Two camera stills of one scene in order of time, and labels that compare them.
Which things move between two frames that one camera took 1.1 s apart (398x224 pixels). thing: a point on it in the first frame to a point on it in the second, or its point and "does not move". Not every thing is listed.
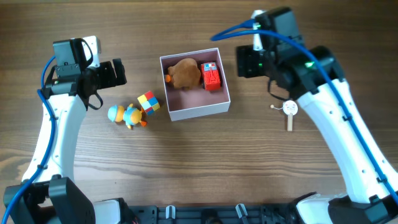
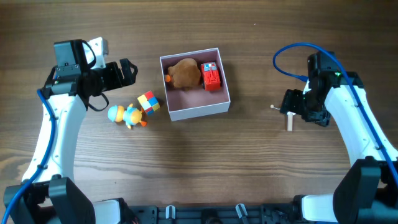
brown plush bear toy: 185,74 does not move
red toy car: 211,76 does not move
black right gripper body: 244,61 to 292,102
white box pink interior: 195,102 does not move
